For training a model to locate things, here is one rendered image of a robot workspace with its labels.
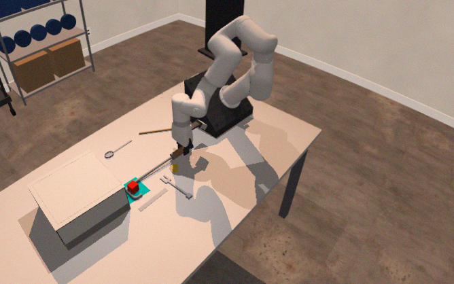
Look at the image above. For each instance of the grey metal spoon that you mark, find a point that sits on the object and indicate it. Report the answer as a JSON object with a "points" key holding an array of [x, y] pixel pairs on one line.
{"points": [[109, 154]]}

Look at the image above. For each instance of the grey wrench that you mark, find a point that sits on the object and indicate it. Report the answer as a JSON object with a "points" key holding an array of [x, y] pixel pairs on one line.
{"points": [[188, 195]]}

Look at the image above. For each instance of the teal square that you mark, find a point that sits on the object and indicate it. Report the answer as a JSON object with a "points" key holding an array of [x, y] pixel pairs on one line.
{"points": [[142, 190]]}

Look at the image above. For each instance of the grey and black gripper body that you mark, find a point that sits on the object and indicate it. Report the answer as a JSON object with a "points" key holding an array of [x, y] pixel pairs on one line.
{"points": [[182, 135]]}

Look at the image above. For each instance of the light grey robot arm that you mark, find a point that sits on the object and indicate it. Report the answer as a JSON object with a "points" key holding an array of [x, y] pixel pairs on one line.
{"points": [[258, 84]]}

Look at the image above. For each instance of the grey flat bar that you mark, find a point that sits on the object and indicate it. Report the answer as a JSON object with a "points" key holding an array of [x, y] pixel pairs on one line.
{"points": [[152, 199]]}

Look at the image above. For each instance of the red block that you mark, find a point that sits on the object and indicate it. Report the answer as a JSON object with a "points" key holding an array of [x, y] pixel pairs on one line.
{"points": [[133, 186]]}

